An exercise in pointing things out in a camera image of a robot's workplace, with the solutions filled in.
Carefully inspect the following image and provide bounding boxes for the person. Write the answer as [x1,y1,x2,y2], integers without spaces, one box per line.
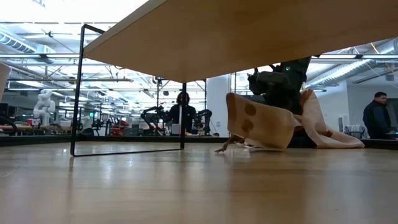
[169,91,198,135]
[362,91,393,140]

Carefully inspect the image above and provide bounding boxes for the white robot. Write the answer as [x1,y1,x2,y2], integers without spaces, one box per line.
[32,89,57,127]

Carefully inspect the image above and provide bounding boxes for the pink cloth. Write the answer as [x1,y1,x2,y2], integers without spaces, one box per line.
[294,89,366,149]

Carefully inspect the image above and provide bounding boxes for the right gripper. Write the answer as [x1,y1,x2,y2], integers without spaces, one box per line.
[248,70,304,114]

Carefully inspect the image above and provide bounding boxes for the wooden cup with handle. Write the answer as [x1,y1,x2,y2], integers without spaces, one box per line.
[214,92,295,154]

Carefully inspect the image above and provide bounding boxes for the red cart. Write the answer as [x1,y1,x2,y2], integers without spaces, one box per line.
[111,119,130,137]

